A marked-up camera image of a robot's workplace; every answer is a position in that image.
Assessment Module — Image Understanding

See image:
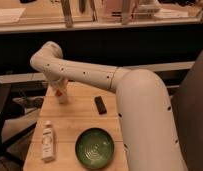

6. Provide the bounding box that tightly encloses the red pepper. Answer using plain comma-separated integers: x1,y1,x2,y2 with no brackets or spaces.
55,90,62,97

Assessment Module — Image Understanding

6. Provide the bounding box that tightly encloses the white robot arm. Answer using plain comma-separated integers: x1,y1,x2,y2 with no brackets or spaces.
30,41,187,171

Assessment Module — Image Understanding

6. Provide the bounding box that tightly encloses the dark chair back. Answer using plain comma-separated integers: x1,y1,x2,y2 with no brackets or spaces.
172,50,203,171

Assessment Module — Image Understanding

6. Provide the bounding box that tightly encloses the black side table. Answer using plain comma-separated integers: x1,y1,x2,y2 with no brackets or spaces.
0,78,13,166

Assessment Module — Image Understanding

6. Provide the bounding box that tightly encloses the black rectangular remote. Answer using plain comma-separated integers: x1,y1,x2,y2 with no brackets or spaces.
94,96,107,114

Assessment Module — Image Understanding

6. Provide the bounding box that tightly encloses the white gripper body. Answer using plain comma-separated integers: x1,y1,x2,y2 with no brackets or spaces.
45,74,68,92

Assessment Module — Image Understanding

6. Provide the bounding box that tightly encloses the white plastic bottle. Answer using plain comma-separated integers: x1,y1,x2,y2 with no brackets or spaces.
41,121,55,162

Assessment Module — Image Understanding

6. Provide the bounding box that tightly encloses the green ceramic bowl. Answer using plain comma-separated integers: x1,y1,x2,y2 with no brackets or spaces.
75,128,115,170

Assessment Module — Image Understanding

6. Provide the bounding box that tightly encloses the white ceramic cup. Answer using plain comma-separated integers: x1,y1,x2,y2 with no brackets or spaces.
54,88,67,104

